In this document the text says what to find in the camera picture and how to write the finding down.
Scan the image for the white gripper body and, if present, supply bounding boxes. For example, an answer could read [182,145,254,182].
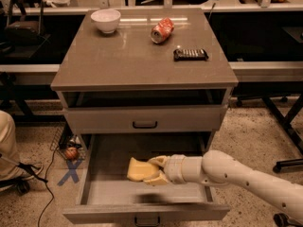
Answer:
[164,154,186,184]

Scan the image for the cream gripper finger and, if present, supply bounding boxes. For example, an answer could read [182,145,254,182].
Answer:
[148,155,169,168]
[143,170,169,186]

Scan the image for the yellow sponge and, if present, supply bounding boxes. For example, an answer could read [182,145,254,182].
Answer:
[127,157,159,182]

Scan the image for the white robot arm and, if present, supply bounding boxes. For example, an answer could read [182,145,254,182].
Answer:
[143,150,303,223]

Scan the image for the closed grey top drawer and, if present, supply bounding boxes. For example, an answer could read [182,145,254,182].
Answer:
[63,105,227,134]

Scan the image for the open grey middle drawer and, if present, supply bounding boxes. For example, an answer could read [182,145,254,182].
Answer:
[63,132,230,227]

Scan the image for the grey drawer cabinet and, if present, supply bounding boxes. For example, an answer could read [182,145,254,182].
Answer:
[51,8,238,150]

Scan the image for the blue tape cross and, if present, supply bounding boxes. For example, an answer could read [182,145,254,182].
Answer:
[58,159,82,186]

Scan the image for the orange ball on floor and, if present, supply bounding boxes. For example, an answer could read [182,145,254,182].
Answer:
[64,147,79,161]

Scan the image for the black chocolate bar pack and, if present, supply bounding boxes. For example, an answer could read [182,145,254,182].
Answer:
[173,49,208,61]

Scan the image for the black caster wheel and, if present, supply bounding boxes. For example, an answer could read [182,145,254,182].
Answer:
[273,213,303,227]

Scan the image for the crushed red soda can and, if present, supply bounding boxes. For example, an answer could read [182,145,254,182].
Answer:
[151,18,174,44]

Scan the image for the black chair base right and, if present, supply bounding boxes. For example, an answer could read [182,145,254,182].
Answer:
[262,95,303,173]

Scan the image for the white ceramic bowl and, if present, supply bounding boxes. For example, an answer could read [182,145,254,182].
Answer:
[91,9,121,34]

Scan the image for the person leg beige trousers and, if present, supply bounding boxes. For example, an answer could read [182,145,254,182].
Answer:
[0,111,32,181]

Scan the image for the black office chair left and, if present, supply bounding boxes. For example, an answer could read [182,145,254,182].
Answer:
[0,0,48,60]

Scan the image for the black wire basket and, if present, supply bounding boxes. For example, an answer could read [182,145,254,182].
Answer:
[50,123,85,160]

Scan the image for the black floor cable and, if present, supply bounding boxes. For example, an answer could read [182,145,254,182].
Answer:
[37,145,61,227]

